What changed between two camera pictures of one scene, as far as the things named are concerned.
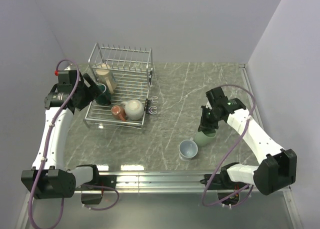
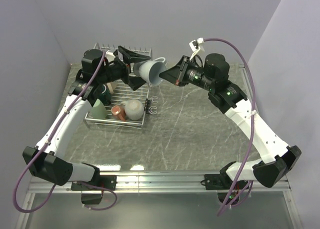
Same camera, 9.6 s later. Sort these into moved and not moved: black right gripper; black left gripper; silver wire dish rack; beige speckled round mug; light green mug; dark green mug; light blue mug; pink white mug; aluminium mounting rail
Moved: light blue mug; black right gripper; light green mug; black left gripper
Not moved: dark green mug; silver wire dish rack; beige speckled round mug; aluminium mounting rail; pink white mug
